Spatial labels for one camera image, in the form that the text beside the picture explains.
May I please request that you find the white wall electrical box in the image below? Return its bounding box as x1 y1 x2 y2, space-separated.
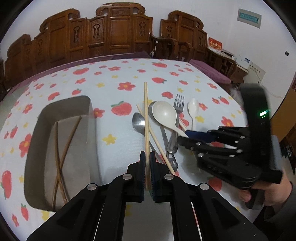
244 61 266 84

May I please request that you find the silver metal fork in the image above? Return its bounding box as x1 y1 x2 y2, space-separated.
166 94 185 154

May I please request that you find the large white plastic ladle spoon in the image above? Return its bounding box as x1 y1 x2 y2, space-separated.
152 101 189 138

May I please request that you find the light wooden chopstick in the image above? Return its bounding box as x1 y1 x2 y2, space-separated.
144 82 151 190
137 104 176 175

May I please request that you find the dark wooden chopstick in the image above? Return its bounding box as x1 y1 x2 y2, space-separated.
52 122 68 208
52 115 82 210

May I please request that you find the green framed wall sign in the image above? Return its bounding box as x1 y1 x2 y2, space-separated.
237 9 262 29

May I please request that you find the carved wooden armchair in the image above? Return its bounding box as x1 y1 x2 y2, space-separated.
152 10 207 62

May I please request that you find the silver metal spoon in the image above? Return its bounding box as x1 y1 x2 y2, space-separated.
132 113 162 162
148 101 178 172

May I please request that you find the right hand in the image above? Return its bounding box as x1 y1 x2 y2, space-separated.
252 171 292 208

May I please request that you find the purple armchair cushion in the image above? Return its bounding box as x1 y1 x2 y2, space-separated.
189 59 231 84

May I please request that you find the red desk calendar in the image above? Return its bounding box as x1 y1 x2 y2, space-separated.
207 37 222 52

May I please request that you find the wooden side table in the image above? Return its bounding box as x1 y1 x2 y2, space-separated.
205 49 248 85

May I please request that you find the small white plastic spoon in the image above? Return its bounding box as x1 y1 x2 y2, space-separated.
188 98 200 131

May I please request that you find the grey metal utensil tray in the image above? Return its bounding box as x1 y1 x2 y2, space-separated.
24 95 101 211

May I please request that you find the fruit flower print tablecloth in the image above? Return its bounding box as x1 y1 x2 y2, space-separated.
1 59 247 240

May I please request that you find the carved wooden sofa bench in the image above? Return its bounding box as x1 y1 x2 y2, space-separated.
1 2 152 88

